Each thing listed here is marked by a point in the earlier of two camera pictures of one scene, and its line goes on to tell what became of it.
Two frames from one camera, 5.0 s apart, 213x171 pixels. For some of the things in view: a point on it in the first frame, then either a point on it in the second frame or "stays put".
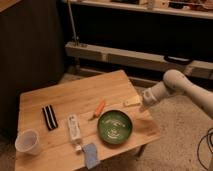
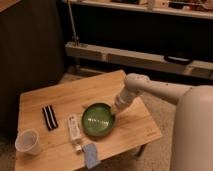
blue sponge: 90,151 stays put
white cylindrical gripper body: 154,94 to 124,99
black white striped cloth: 50,117 stays put
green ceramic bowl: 114,127 to 97,119
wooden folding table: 108,111 stays put
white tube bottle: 75,132 stays put
